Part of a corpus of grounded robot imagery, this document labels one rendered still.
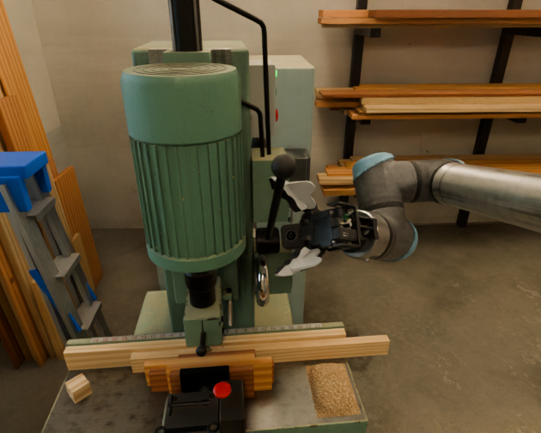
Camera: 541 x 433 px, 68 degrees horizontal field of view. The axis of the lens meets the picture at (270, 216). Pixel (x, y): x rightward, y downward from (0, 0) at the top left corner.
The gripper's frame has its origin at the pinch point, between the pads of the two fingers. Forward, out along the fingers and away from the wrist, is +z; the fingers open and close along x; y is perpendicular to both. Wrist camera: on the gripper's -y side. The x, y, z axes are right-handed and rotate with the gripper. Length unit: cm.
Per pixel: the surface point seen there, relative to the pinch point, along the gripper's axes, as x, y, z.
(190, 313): 12.4, -24.0, -1.3
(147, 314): 12, -68, -15
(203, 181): -6.5, -4.0, 9.1
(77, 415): 30, -42, 12
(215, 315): 13.1, -20.3, -4.4
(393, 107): -97, -57, -163
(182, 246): 2.0, -11.8, 7.8
